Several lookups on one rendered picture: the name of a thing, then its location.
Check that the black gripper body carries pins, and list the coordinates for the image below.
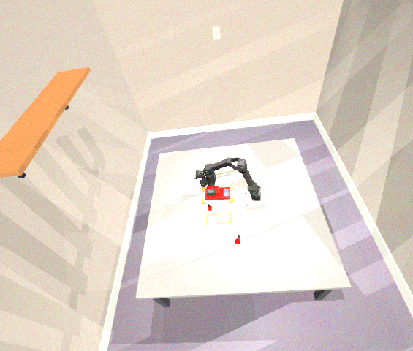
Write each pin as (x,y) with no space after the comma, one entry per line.
(211,191)

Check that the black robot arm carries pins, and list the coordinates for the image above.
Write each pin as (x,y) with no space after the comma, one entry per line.
(208,172)

